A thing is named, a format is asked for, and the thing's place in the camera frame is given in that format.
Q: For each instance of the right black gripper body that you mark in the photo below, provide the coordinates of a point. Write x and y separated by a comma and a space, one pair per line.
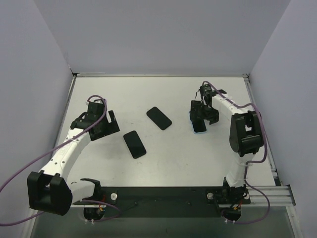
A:
202, 113

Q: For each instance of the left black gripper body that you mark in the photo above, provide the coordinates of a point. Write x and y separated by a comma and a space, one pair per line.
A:
106, 126

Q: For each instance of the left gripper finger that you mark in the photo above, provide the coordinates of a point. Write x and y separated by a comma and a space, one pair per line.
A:
112, 125
103, 129

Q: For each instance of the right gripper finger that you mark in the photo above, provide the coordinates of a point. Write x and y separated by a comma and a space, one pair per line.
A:
212, 116
195, 110

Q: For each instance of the light blue phone case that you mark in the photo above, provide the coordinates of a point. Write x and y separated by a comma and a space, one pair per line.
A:
198, 125

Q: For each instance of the light blue phone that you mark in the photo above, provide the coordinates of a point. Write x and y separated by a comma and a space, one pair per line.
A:
199, 126

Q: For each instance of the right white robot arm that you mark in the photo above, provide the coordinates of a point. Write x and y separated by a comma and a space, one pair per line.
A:
245, 136

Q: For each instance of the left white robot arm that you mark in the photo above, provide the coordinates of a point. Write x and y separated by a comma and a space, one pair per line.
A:
50, 190

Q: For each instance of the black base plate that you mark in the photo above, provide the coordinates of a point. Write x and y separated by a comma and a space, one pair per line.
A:
172, 202

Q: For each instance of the aluminium front rail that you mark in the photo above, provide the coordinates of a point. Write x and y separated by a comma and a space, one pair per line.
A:
276, 195

